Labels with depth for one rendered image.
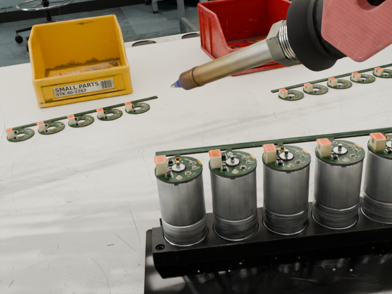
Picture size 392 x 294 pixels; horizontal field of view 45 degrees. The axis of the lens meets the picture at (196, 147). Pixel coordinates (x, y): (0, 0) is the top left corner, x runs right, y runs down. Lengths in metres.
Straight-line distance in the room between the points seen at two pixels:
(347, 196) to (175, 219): 0.09
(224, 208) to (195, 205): 0.02
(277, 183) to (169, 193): 0.06
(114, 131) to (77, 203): 0.11
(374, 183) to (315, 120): 0.17
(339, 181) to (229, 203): 0.06
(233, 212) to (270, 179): 0.03
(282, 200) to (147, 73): 0.35
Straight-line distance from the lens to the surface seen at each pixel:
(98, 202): 0.34
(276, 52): 0.16
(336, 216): 0.26
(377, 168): 0.26
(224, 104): 0.46
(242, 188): 0.24
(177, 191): 0.23
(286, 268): 0.26
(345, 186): 0.25
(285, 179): 0.24
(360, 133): 0.27
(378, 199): 0.27
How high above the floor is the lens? 0.94
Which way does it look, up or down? 29 degrees down
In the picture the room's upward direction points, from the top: 5 degrees counter-clockwise
